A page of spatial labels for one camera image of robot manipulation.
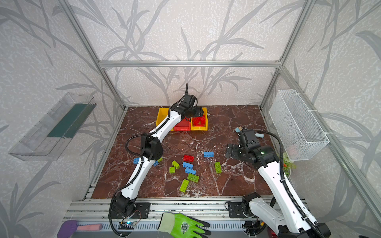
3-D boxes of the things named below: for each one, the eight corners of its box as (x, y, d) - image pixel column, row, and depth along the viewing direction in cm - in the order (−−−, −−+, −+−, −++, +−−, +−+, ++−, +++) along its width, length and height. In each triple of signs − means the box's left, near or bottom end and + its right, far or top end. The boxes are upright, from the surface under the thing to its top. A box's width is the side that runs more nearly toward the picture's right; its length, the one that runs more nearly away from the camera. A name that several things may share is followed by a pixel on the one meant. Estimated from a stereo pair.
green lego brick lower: (187, 180, 86) (186, 178, 84) (188, 174, 88) (188, 173, 86) (198, 183, 85) (198, 181, 82) (199, 177, 86) (199, 176, 84)
